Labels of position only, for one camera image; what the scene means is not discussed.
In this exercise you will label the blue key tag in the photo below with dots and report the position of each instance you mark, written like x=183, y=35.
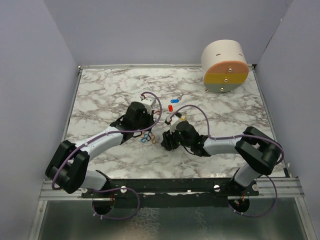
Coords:
x=174, y=100

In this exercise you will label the aluminium frame rail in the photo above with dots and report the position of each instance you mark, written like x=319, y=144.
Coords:
x=49, y=194

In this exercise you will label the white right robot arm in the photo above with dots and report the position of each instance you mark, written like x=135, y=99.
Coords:
x=260, y=152

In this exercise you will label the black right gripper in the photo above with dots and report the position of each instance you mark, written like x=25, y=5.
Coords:
x=167, y=141

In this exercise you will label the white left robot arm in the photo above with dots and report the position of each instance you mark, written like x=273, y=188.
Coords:
x=68, y=167

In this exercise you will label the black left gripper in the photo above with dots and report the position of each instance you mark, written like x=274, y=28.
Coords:
x=150, y=119

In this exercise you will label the cream cylindrical drum holder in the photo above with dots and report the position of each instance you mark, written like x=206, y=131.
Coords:
x=224, y=66

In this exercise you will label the solid red key tag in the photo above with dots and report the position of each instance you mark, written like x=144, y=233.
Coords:
x=170, y=108

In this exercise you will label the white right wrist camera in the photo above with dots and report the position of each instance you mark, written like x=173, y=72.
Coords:
x=172, y=121

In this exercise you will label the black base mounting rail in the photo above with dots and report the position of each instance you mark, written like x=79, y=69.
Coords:
x=170, y=192

